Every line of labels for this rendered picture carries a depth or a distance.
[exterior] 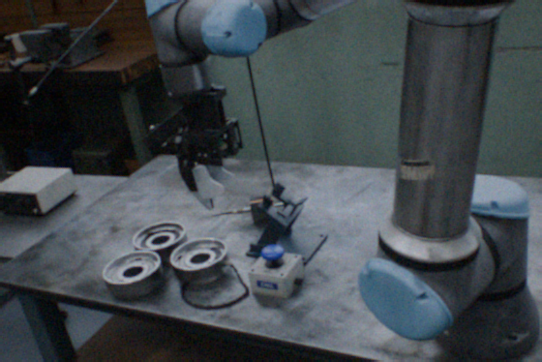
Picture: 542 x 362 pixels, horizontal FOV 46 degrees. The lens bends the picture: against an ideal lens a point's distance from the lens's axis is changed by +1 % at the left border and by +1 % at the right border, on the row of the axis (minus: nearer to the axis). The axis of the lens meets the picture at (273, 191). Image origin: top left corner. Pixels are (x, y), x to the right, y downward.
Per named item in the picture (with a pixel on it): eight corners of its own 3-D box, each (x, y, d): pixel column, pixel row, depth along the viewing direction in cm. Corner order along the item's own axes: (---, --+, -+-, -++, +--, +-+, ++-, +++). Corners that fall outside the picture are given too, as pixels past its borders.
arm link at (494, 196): (545, 260, 88) (548, 172, 82) (496, 311, 80) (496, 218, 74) (465, 237, 96) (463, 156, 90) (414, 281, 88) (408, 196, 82)
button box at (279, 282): (251, 293, 108) (246, 270, 106) (270, 271, 114) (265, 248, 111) (293, 301, 104) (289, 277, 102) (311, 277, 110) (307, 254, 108)
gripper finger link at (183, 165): (193, 196, 101) (180, 145, 97) (185, 195, 101) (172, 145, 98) (207, 183, 104) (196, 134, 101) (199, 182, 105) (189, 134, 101)
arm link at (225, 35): (283, -16, 84) (228, -16, 92) (220, 5, 78) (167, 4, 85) (290, 44, 88) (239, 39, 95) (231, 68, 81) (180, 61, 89)
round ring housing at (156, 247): (128, 256, 127) (123, 238, 125) (171, 233, 132) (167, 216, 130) (154, 273, 119) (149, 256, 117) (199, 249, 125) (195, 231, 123)
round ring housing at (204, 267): (165, 286, 114) (161, 268, 112) (189, 255, 123) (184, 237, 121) (219, 289, 111) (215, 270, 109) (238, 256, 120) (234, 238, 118)
